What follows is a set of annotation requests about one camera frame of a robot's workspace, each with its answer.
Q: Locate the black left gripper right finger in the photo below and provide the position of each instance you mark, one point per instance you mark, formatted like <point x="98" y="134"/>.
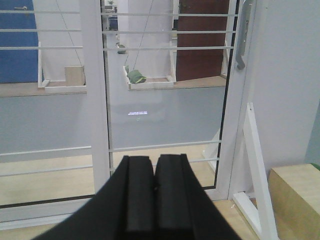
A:
<point x="184" y="211"/>

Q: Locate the silver door handle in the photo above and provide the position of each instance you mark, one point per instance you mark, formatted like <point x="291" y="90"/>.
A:
<point x="243" y="32"/>

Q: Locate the white triangular support brace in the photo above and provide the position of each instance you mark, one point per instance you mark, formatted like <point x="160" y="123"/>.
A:
<point x="260" y="216"/>

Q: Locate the green sandbag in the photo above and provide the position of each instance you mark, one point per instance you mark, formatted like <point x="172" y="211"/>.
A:
<point x="121" y="49"/>
<point x="135" y="77"/>

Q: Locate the blue partition panel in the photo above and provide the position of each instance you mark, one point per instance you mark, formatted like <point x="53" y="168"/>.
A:
<point x="18" y="66"/>

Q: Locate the small wooden cube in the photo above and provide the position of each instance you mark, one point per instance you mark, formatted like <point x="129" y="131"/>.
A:
<point x="74" y="75"/>

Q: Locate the brown wooden door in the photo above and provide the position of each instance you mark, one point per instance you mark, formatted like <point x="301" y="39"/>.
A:
<point x="198" y="64"/>

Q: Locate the light wooden box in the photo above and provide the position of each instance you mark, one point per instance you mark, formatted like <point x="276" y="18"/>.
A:
<point x="295" y="196"/>

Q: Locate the white framed sliding glass door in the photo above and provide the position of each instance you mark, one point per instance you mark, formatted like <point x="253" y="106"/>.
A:
<point x="199" y="117"/>

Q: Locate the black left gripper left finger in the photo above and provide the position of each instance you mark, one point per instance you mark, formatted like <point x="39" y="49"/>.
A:
<point x="123" y="209"/>

